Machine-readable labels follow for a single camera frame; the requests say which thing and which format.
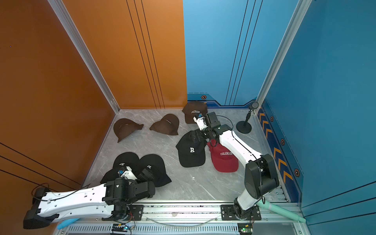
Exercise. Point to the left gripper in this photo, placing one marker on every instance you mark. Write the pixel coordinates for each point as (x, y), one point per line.
(143, 179)

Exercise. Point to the black R cap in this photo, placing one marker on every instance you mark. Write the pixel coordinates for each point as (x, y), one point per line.
(191, 150)

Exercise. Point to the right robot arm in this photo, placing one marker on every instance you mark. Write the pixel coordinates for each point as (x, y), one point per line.
(260, 176)

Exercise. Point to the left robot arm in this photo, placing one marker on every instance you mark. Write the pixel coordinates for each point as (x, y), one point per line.
(111, 201)

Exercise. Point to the black microphone stand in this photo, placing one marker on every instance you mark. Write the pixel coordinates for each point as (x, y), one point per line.
(244, 126)

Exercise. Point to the brown Colorado cap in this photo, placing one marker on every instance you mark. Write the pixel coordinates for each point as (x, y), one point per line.
(192, 108)

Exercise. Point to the brown cap middle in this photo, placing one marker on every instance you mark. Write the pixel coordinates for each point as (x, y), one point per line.
(168, 125)

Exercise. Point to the left circuit board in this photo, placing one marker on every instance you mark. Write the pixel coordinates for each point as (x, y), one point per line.
(120, 229)

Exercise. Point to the circuit board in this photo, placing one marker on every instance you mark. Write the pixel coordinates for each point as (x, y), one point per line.
(120, 229)
(245, 229)

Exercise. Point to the brown cap far left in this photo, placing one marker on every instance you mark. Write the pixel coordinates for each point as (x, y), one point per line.
(125, 127)

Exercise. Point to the right circuit board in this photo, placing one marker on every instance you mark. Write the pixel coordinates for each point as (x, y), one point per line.
(245, 229)

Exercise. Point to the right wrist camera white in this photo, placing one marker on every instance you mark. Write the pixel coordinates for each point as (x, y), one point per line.
(200, 121)

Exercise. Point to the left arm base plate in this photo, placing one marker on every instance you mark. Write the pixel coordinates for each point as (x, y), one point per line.
(125, 213)

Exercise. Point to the aluminium front rail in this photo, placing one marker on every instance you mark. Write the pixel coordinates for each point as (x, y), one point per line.
(192, 218)

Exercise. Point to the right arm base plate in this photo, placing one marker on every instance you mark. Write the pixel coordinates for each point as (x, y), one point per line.
(235, 212)

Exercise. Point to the blue foam handle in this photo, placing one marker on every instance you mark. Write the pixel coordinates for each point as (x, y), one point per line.
(66, 223)

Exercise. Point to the green foam handle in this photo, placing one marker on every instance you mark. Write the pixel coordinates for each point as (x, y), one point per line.
(281, 211)

